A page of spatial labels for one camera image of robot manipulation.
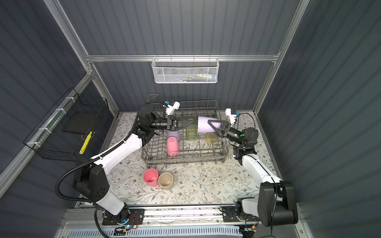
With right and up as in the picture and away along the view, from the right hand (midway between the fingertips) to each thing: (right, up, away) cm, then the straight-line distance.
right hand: (210, 126), depth 67 cm
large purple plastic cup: (-21, -4, +25) cm, 33 cm away
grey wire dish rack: (-10, -17, +30) cm, 36 cm away
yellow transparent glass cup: (+5, -9, +41) cm, 42 cm away
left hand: (-9, 0, -2) cm, 9 cm away
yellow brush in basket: (-59, -8, +3) cm, 60 cm away
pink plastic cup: (-20, -12, +21) cm, 31 cm away
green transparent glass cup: (-9, -3, +25) cm, 27 cm away
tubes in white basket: (-5, +31, +25) cm, 40 cm away
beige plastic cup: (-23, -30, +15) cm, 41 cm away
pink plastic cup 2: (-33, -29, +19) cm, 48 cm away
